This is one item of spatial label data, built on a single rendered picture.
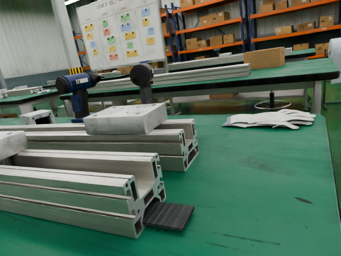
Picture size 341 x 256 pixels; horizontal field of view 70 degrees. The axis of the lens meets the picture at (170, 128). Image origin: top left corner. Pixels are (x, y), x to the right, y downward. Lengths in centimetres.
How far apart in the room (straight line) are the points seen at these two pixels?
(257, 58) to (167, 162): 188
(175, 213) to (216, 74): 162
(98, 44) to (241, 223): 404
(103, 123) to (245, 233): 36
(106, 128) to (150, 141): 10
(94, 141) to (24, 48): 1366
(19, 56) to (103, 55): 1003
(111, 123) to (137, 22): 326
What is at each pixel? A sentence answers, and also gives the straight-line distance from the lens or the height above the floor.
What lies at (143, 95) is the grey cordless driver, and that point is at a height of 91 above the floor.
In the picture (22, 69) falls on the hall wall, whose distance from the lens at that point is 1397.
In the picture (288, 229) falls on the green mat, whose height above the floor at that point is 78.
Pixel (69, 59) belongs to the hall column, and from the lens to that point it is 928.
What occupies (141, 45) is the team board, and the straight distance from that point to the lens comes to 371.
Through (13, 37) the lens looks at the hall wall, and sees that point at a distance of 1409.
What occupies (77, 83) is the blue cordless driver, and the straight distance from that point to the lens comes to 90.
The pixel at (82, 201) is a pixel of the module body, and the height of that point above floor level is 83.
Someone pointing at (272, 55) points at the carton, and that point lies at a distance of 226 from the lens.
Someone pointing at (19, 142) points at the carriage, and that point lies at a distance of 60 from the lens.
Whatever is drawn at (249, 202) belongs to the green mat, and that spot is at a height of 78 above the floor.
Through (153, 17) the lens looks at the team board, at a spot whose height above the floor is 153.
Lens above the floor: 101
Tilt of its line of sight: 17 degrees down
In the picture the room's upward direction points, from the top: 9 degrees counter-clockwise
